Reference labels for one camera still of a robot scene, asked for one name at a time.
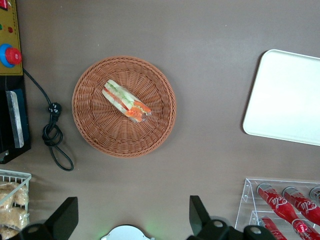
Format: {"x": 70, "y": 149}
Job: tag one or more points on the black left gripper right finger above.
{"x": 200, "y": 220}

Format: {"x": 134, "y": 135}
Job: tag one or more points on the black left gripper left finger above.
{"x": 62, "y": 220}

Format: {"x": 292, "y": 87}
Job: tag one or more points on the round brown wicker basket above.
{"x": 100, "y": 130}

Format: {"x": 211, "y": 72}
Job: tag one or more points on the plastic-wrapped vegetable sandwich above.
{"x": 122, "y": 100}

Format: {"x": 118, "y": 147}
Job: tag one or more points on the white rectangular plastic tray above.
{"x": 285, "y": 100}

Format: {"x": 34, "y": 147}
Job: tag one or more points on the wrapped brown bread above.
{"x": 7, "y": 233}
{"x": 6, "y": 193}
{"x": 23, "y": 196}
{"x": 12, "y": 217}

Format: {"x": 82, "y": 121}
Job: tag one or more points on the clear acrylic bottle rack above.
{"x": 246, "y": 200}

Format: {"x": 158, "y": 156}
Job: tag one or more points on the black box appliance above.
{"x": 5, "y": 125}

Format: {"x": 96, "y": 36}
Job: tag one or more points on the grey metal bar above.
{"x": 15, "y": 117}

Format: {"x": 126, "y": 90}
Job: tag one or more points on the red emergency stop button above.
{"x": 12, "y": 56}

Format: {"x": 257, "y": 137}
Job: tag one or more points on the small red indicator lamp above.
{"x": 10, "y": 30}

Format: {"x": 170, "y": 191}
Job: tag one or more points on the yellow control panel box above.
{"x": 10, "y": 15}

